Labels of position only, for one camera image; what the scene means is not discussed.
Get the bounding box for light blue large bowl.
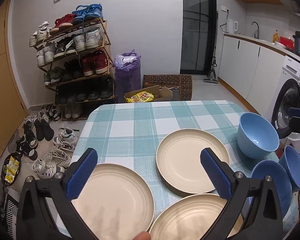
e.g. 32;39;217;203
237;112;280;159

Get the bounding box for cream plate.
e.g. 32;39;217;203
72;164;155;239
156;128;230;194
149;193;244;240

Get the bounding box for upright vacuum cleaner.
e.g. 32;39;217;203
203;11;218;84

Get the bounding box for person's thumb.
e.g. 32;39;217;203
132;231;151;240

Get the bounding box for kitchen faucet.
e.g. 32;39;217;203
251;21;260;39

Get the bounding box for patterned cardboard box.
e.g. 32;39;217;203
143;74;193;101

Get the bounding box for white kitchen cabinets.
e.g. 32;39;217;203
218;36;285;116

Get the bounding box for purple bag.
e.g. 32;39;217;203
114;50;141;103

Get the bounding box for red shoes on rack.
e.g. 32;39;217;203
50;14;76;35

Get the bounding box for red container on counter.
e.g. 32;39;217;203
279;36;294;50

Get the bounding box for yellow snack packet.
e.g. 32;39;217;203
126;91;154;103

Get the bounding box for black glass door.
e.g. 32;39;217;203
180;0;217;75

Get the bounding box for open cardboard box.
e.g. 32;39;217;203
124;85;173;102

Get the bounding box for white washing machine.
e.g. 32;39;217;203
270;56;300;154

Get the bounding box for blue sneakers on rack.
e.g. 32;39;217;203
72;4;103;25

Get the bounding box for white electric kettle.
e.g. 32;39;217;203
226;19;238;34

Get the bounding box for wooden door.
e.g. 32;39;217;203
0;0;28;158

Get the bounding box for wooden shoe rack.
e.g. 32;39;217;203
30;18;117;121

